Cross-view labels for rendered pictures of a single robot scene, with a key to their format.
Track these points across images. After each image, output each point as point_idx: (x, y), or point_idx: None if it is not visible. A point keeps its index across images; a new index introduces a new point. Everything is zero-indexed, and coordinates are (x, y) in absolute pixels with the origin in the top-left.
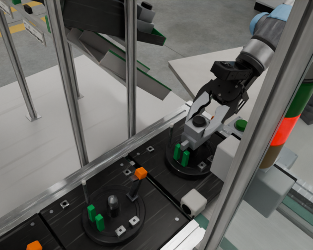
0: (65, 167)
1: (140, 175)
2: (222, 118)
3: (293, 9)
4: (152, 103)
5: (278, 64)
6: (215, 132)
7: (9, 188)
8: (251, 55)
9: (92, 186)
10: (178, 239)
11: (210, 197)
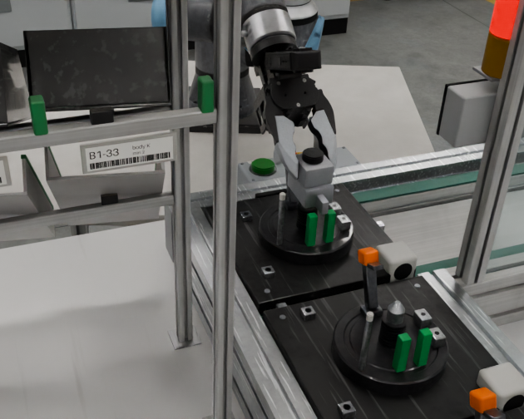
0: None
1: (377, 254)
2: (331, 129)
3: None
4: (81, 273)
5: None
6: (265, 194)
7: None
8: (280, 32)
9: (315, 367)
10: (447, 298)
11: (390, 242)
